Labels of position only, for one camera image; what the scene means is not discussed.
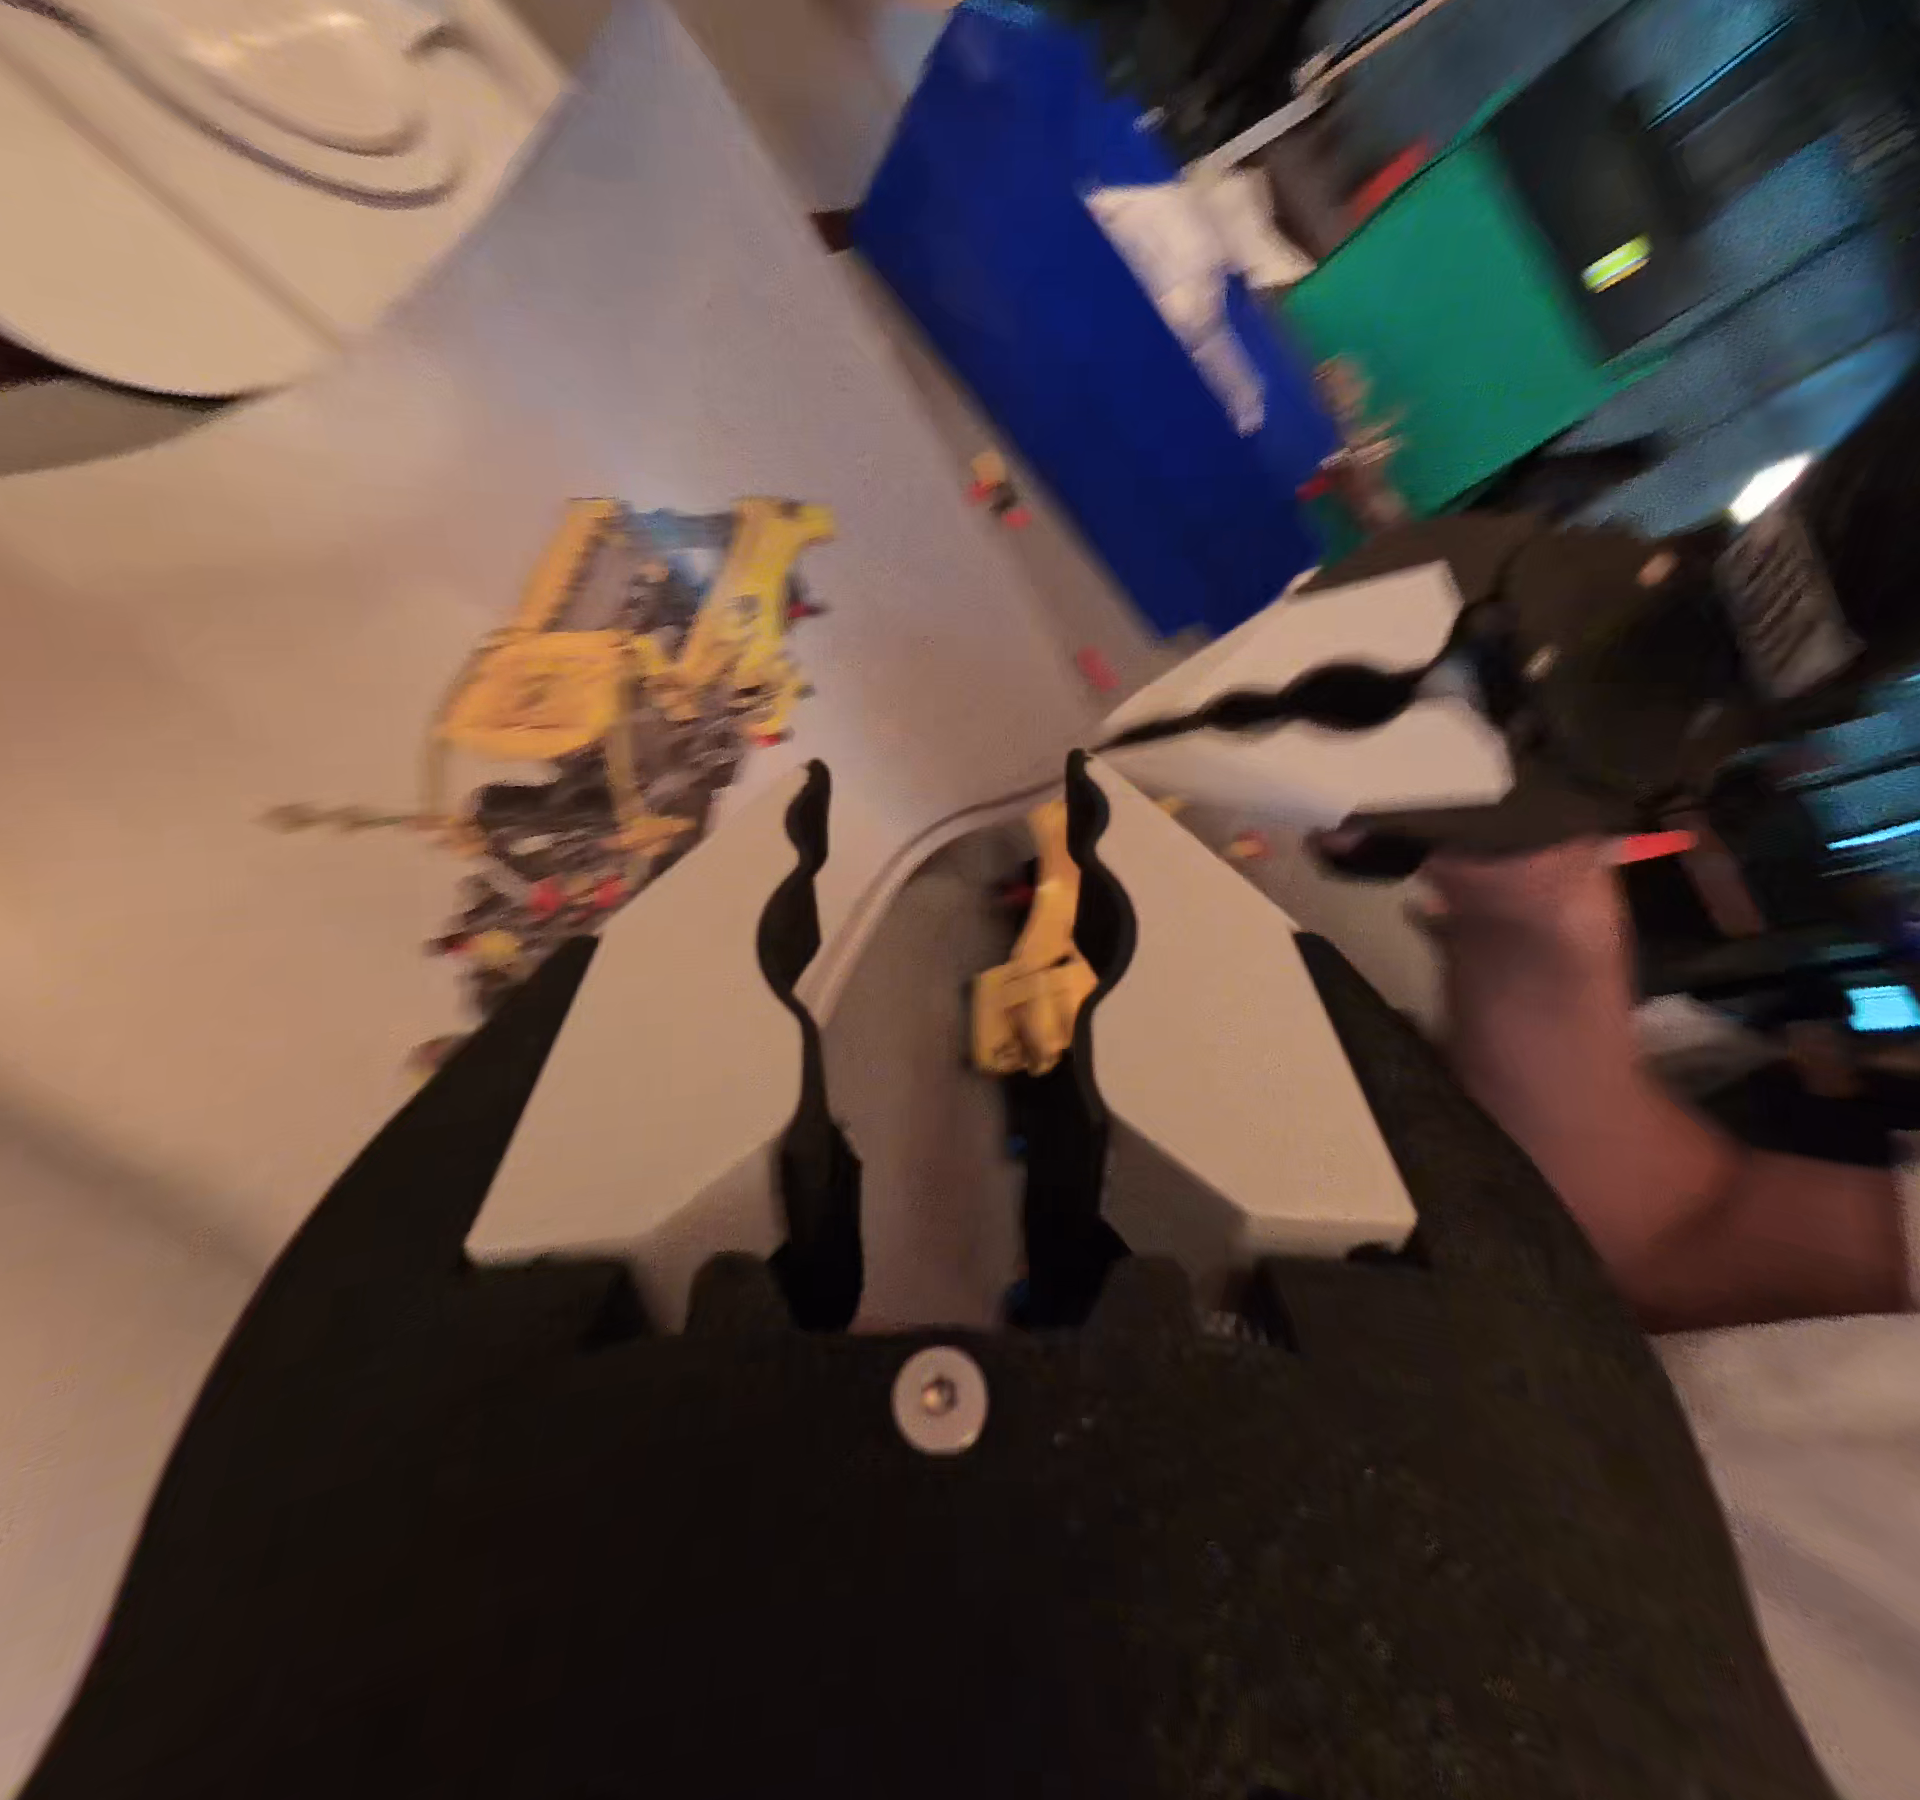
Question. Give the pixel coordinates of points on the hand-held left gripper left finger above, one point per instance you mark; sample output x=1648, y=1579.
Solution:
x=659, y=1077

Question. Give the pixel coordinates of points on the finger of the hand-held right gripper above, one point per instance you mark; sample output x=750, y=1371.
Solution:
x=1351, y=622
x=1351, y=764

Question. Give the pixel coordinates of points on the crumpled white plastic bags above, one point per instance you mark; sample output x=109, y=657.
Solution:
x=1197, y=271

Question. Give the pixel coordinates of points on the pile of small brick pieces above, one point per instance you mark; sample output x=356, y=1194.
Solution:
x=1000, y=486

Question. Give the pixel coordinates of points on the person's right forearm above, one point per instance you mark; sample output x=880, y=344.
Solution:
x=1692, y=1185

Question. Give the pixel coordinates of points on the yellow toy brick car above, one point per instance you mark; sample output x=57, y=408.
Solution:
x=1038, y=987

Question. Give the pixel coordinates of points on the blue plastic bin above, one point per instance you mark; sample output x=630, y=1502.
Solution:
x=1049, y=296

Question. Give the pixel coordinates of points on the person's white shirt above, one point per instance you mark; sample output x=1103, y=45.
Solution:
x=1830, y=1532

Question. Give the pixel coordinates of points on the instruction booklet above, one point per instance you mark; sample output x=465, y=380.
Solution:
x=225, y=706

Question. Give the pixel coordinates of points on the white tablet stand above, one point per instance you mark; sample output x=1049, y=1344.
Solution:
x=150, y=251

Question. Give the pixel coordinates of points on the red toy brick pin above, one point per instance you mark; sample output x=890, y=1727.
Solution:
x=1091, y=670

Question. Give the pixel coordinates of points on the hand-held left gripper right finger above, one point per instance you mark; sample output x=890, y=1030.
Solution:
x=1245, y=1077

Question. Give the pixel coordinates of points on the grey desk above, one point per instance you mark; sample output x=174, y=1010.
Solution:
x=914, y=1175

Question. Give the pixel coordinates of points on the green plastic bin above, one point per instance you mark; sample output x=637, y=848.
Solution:
x=1436, y=331

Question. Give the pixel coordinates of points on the person's right hand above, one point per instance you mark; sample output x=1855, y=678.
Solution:
x=1533, y=962

